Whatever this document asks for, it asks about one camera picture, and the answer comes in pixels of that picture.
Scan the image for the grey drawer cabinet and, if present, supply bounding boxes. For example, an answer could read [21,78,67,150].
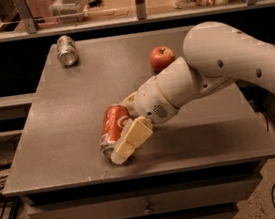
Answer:
[4,27,275,219]

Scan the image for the red apple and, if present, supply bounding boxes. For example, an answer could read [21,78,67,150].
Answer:
[149,46,175,73]

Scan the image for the black power adapter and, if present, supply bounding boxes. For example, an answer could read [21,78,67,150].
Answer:
[0,142,17,168]

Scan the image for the clear plastic container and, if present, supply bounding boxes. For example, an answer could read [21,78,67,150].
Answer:
[49,0,87,24]

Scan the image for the metal shelf rail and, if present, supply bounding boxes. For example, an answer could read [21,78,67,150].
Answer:
[0,0,275,42]

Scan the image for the silver soda can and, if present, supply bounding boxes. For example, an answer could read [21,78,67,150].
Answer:
[56,35,78,67]

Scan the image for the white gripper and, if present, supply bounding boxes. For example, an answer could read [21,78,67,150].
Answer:
[111,76,179,165]

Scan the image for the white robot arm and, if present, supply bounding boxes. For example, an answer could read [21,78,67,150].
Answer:
[110,22,275,165]

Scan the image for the red coke can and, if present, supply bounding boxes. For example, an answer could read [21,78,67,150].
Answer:
[100,104,130,159]

